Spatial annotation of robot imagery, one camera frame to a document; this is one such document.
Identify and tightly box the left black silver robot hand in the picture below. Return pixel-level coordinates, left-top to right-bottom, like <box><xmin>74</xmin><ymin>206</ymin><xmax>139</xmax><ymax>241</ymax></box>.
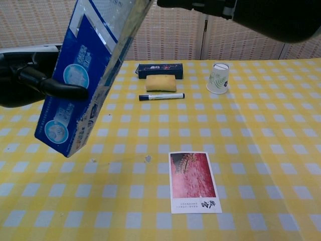
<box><xmin>0</xmin><ymin>45</ymin><xmax>90</xmax><ymax>109</ymax></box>

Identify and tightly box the yellow sponge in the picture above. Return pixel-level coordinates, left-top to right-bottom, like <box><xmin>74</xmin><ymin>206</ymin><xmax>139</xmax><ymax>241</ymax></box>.
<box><xmin>145</xmin><ymin>74</ymin><xmax>178</xmax><ymax>93</ymax></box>

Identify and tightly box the blue toothpaste paper box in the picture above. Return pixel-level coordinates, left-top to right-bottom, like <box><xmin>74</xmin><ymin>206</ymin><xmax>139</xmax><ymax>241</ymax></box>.
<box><xmin>34</xmin><ymin>0</ymin><xmax>154</xmax><ymax>158</ymax></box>

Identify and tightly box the woven bamboo folding screen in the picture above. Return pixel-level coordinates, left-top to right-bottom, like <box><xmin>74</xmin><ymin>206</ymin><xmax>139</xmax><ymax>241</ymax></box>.
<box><xmin>0</xmin><ymin>0</ymin><xmax>321</xmax><ymax>61</ymax></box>

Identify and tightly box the yellow white checked tablecloth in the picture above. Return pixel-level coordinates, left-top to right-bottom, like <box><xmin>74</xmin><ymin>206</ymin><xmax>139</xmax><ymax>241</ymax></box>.
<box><xmin>0</xmin><ymin>59</ymin><xmax>321</xmax><ymax>241</ymax></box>

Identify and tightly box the red picture postcard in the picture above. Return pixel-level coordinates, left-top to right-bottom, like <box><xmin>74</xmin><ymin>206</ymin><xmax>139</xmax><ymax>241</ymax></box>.
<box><xmin>168</xmin><ymin>151</ymin><xmax>223</xmax><ymax>214</ymax></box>

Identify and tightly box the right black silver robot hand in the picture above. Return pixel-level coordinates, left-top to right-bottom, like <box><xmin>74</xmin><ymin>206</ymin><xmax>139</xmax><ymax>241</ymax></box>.
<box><xmin>156</xmin><ymin>0</ymin><xmax>321</xmax><ymax>43</ymax></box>

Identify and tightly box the dark blue printed box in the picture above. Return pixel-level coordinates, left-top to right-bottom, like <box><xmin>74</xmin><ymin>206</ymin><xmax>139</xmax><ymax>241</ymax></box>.
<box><xmin>135</xmin><ymin>63</ymin><xmax>184</xmax><ymax>81</ymax></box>

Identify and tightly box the white marker pen blue cap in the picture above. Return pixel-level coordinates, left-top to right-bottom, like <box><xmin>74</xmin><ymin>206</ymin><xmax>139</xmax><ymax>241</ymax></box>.
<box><xmin>138</xmin><ymin>92</ymin><xmax>186</xmax><ymax>102</ymax></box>

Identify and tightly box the upturned paper cup leaf print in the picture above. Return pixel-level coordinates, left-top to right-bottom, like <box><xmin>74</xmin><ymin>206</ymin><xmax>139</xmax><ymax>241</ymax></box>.
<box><xmin>206</xmin><ymin>62</ymin><xmax>230</xmax><ymax>95</ymax></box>

